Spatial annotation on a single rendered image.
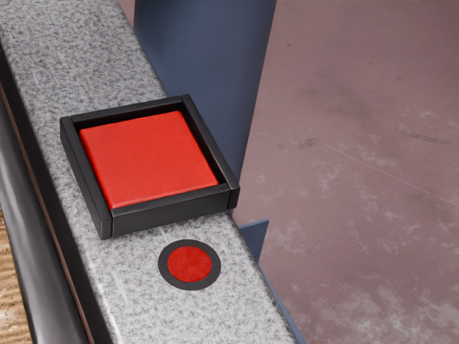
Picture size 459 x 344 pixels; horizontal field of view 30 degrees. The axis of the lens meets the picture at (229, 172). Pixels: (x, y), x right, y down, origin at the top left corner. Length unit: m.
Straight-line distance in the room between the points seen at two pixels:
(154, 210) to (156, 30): 0.59
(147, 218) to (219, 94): 0.62
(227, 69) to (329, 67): 1.03
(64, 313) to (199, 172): 0.11
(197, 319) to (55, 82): 0.18
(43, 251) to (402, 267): 1.29
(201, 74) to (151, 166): 0.57
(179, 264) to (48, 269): 0.06
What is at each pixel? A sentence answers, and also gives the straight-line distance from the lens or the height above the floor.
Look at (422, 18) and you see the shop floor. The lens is 2.29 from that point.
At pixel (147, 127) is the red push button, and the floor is 0.93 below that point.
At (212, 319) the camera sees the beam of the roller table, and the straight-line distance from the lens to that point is 0.42.
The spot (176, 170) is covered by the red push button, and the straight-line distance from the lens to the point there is 0.45.
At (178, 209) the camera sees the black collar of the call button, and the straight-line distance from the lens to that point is 0.44.
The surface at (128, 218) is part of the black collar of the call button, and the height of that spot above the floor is 0.93.
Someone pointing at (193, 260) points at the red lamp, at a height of 0.92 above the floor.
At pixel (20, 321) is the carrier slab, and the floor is 0.94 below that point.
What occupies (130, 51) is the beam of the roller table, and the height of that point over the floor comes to 0.92.
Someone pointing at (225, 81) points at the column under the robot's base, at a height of 0.59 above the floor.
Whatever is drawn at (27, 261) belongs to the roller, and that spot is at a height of 0.92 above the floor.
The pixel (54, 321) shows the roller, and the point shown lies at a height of 0.92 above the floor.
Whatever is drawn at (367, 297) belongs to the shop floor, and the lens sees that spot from 1.61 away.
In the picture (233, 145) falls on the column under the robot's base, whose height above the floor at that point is 0.46.
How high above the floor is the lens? 1.26
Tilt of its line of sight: 46 degrees down
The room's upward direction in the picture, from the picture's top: 11 degrees clockwise
